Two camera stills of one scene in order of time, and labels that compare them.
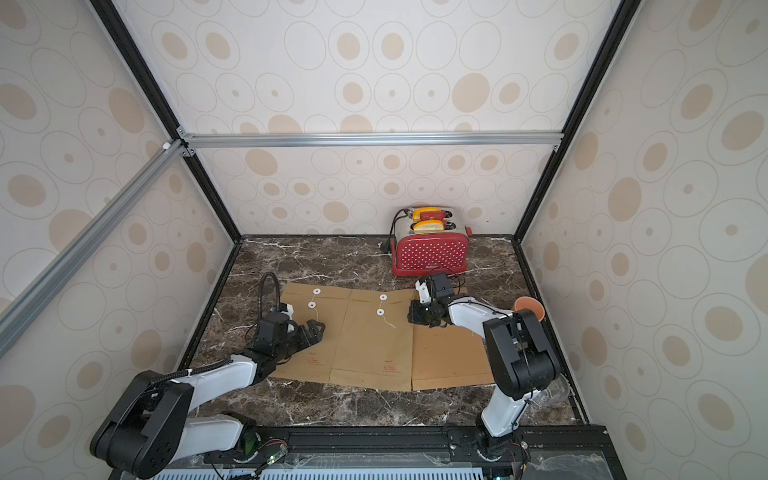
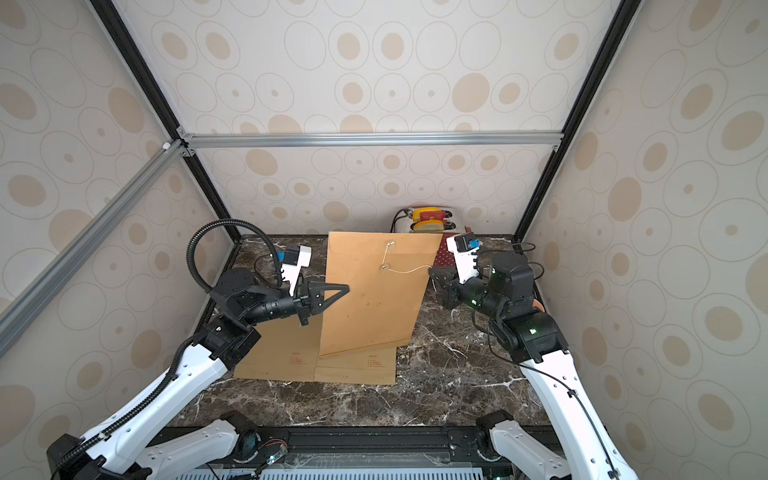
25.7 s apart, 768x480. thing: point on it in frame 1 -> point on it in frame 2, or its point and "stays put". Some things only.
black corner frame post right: (626, 17) stays put
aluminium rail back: (370, 137) stays put
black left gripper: (307, 340) -> (316, 303)
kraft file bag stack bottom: (449, 358) -> (387, 275)
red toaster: (431, 241) stays put
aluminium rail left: (25, 309) stays put
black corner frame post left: (117, 27) stays put
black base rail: (411, 447) stays put
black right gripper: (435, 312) -> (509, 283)
